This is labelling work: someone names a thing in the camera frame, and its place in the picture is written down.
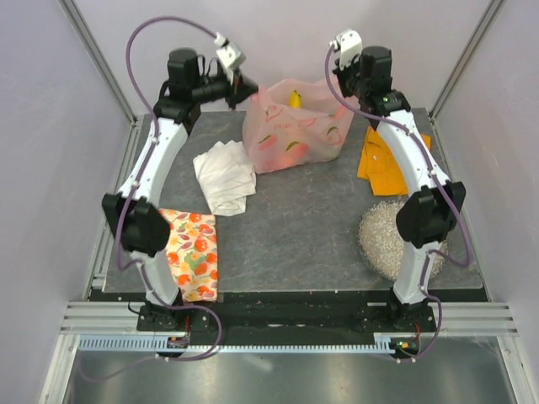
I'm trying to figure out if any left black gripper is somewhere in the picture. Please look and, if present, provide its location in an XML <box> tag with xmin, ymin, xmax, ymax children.
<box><xmin>192</xmin><ymin>70</ymin><xmax>261</xmax><ymax>112</ymax></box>

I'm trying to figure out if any pink plastic bag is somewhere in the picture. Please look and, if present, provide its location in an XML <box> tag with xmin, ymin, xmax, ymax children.
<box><xmin>243</xmin><ymin>79</ymin><xmax>354</xmax><ymax>174</ymax></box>

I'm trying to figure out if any speckled glass plate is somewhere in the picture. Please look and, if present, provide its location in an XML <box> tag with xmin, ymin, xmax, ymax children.
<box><xmin>357</xmin><ymin>200</ymin><xmax>450</xmax><ymax>284</ymax></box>

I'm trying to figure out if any yellow fake banana bunch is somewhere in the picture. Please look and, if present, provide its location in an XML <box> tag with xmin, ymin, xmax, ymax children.
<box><xmin>288</xmin><ymin>90</ymin><xmax>302</xmax><ymax>109</ymax></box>

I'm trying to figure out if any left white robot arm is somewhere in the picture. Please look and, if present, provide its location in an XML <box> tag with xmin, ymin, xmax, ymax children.
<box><xmin>102</xmin><ymin>42</ymin><xmax>258</xmax><ymax>331</ymax></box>

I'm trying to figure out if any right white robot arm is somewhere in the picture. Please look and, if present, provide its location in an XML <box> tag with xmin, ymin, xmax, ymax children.
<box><xmin>324</xmin><ymin>42</ymin><xmax>466</xmax><ymax>332</ymax></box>

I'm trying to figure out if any orange folded t-shirt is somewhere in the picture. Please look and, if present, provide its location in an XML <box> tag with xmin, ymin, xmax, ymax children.
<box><xmin>357</xmin><ymin>127</ymin><xmax>408</xmax><ymax>197</ymax></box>

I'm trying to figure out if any white folded cloth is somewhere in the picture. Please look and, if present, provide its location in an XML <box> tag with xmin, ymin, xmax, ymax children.
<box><xmin>193</xmin><ymin>141</ymin><xmax>256</xmax><ymax>217</ymax></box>

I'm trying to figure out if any floral patterned cloth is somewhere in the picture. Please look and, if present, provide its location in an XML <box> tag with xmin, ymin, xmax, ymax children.
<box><xmin>159</xmin><ymin>209</ymin><xmax>218</xmax><ymax>303</ymax></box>

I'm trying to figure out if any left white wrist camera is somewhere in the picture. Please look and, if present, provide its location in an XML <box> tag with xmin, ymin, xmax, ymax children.
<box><xmin>214</xmin><ymin>33</ymin><xmax>246</xmax><ymax>71</ymax></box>

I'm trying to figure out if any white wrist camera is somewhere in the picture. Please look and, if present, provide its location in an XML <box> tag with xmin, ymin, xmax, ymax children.
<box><xmin>329</xmin><ymin>29</ymin><xmax>363</xmax><ymax>71</ymax></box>
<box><xmin>214</xmin><ymin>33</ymin><xmax>246</xmax><ymax>71</ymax></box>

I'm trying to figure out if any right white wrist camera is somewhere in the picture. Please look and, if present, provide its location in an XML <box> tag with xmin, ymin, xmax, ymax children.
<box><xmin>329</xmin><ymin>29</ymin><xmax>363</xmax><ymax>71</ymax></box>

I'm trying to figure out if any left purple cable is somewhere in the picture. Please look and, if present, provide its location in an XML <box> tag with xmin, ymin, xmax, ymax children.
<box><xmin>75</xmin><ymin>15</ymin><xmax>224</xmax><ymax>382</ymax></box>

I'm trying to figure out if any aluminium frame profile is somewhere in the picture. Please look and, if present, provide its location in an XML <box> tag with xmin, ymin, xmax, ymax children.
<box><xmin>59</xmin><ymin>0</ymin><xmax>137</xmax><ymax>125</ymax></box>

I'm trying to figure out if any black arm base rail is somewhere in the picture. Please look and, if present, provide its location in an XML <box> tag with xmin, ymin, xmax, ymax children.
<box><xmin>136</xmin><ymin>290</ymin><xmax>436</xmax><ymax>334</ymax></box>

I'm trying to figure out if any grey slotted cable duct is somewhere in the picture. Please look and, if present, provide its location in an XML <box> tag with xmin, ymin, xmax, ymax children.
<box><xmin>77</xmin><ymin>334</ymin><xmax>412</xmax><ymax>354</ymax></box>

